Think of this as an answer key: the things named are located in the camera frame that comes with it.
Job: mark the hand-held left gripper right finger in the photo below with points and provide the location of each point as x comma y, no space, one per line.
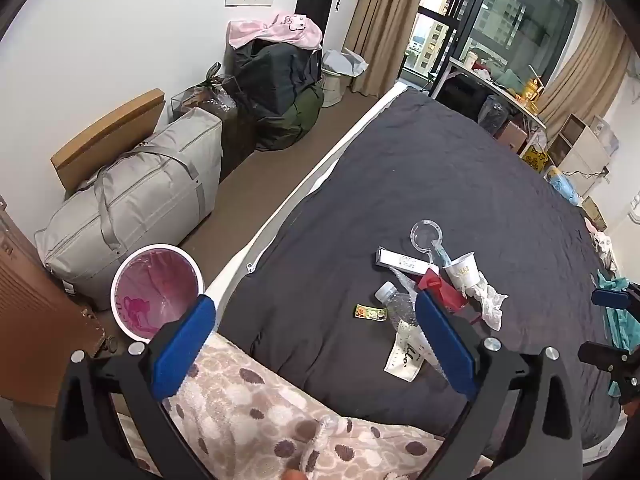
445,345

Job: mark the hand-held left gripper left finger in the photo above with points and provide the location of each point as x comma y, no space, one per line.
185,345

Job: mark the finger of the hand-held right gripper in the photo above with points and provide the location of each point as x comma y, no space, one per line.
602,352
612,298

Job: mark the dark red wrapper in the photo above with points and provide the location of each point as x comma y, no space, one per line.
452,297

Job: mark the clear plastic water bottle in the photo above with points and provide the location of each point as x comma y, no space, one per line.
400,307

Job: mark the pink bin liner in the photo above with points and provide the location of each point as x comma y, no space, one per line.
150,285

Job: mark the white waste bin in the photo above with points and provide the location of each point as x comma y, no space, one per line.
116,280

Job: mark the teal cloth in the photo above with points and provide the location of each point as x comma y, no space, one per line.
617,325

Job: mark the white paper label strip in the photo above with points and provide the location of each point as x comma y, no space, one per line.
402,360

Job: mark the pile of light clothes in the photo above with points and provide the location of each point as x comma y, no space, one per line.
602,245

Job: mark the crumpled white tissue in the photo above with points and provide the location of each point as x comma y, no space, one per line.
487,305

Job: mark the white paper cup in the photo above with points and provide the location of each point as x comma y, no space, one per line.
460,272

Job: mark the black caster wheel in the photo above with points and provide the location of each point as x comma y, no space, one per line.
110,345

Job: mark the clear plastic wrapper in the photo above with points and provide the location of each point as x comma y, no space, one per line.
407,280

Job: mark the small colourful sticker packet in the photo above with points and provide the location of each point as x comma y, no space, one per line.
371,312

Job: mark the spotted fleece pajama pants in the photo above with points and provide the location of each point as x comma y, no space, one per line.
240,410

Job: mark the long white box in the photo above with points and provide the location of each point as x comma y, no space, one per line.
400,260

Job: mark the clear round plastic lid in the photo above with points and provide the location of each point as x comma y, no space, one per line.
426,235

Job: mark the light blue bag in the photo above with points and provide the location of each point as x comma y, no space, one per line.
565,186

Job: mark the white shelf cabinet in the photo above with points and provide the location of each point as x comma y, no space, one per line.
580,155

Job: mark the brown cardboard box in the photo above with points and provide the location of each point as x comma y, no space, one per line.
30,310

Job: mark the bed with dark grey sheet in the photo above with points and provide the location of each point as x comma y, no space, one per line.
450,185

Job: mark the yellow box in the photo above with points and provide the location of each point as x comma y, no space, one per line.
534,159

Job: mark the grey zipped storage bag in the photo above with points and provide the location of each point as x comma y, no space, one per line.
150,185

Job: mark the pink box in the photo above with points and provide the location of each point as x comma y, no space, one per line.
511,135

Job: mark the dark brown box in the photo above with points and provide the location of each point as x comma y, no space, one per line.
237,140

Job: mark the tan wooden board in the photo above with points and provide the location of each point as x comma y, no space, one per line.
100,140

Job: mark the yellow toy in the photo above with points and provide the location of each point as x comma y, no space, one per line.
532,91

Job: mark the beige curtain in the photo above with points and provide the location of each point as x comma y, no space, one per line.
585,70
385,25

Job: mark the white desk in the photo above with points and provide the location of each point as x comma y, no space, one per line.
505,92

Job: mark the dark green bag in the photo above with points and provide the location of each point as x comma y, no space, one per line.
300,115

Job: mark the white bin with white bag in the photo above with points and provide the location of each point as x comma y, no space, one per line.
335,80

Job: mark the black framed glass door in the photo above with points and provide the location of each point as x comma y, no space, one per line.
500,15

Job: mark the pink cloth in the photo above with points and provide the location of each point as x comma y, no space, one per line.
285,30

